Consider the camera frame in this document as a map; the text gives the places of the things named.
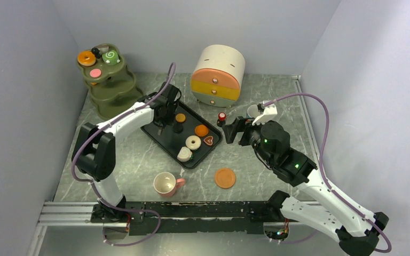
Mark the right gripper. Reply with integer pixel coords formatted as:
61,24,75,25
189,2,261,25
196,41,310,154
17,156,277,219
222,114,274,166

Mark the green swirl roll cake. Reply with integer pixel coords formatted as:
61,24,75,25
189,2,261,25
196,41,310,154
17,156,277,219
102,50,121,66

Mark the pink round cookie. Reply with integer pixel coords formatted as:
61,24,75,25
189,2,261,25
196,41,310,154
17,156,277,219
89,68,103,78

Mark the brown chocolate round cookie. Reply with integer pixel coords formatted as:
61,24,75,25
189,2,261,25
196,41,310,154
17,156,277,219
96,44,109,54

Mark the orange glazed donut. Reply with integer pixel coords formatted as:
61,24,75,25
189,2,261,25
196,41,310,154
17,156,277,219
77,51,97,67

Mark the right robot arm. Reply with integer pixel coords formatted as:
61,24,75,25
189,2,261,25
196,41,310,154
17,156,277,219
217,116,389,255

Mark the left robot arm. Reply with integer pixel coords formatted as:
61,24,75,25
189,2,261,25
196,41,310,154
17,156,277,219
72,83,182,222

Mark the red and black stamp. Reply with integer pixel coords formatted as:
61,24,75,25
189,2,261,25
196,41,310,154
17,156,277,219
217,112,226,127

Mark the tan round biscuit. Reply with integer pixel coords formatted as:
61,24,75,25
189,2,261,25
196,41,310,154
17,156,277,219
175,113,186,123

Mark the black round cookie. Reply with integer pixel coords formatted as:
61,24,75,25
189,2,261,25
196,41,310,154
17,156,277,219
172,123,183,133

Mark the brown heart cookie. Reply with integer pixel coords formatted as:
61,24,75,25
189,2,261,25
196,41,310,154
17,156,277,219
203,135,214,147

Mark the black rectangular baking tray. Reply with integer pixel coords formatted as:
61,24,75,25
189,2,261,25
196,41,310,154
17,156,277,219
141,102,223,169

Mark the blue mug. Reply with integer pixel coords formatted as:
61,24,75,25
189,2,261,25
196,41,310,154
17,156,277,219
246,105,260,118

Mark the white glazed donut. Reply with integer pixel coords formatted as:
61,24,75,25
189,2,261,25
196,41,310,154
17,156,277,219
185,135,201,151

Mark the orange round coaster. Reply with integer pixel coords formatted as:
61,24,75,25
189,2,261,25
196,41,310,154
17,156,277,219
214,168,236,189

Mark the round three-drawer mini cabinet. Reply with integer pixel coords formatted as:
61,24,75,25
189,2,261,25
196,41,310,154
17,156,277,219
190,44,246,108

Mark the green three-tier serving stand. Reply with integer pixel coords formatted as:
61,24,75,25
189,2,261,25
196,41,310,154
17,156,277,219
76,43,144,120

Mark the pink mug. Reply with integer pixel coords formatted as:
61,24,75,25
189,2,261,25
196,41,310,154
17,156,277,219
153,172,186,197

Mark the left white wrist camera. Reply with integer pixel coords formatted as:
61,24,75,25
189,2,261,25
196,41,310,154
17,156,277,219
138,92,156,104

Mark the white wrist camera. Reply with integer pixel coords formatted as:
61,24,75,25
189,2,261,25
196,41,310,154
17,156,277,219
138,92,156,104
252,104,278,126

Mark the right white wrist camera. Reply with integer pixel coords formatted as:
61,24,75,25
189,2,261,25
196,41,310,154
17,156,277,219
252,104,278,126

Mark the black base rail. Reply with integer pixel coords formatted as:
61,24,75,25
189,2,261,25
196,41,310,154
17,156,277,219
90,190,289,236

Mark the aluminium frame rail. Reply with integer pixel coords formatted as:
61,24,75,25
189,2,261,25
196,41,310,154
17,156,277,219
27,202,125,255

